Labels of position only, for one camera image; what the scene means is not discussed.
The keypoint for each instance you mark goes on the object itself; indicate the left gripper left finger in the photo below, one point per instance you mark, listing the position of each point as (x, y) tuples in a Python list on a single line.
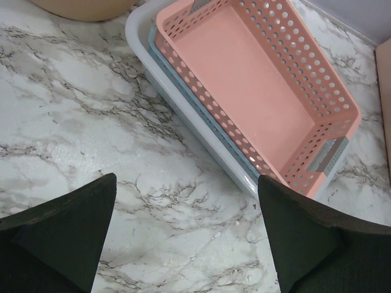
[(56, 246)]

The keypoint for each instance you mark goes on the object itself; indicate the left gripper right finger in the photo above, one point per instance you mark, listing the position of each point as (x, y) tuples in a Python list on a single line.
[(316, 248)]

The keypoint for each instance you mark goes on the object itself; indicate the pink perforated plastic basket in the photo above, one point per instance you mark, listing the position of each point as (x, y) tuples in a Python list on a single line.
[(256, 91)]

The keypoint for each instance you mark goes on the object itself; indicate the light blue perforated basket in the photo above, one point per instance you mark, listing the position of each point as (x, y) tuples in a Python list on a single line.
[(202, 112)]

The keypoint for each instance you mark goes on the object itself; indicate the white perforated plastic basket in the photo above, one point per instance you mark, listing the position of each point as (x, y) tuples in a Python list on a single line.
[(183, 116)]

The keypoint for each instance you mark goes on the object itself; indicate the large orange lidded container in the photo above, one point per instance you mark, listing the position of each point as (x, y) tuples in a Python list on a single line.
[(382, 53)]

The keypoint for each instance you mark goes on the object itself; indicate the orange plastic bucket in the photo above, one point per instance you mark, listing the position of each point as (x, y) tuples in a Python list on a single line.
[(86, 10)]

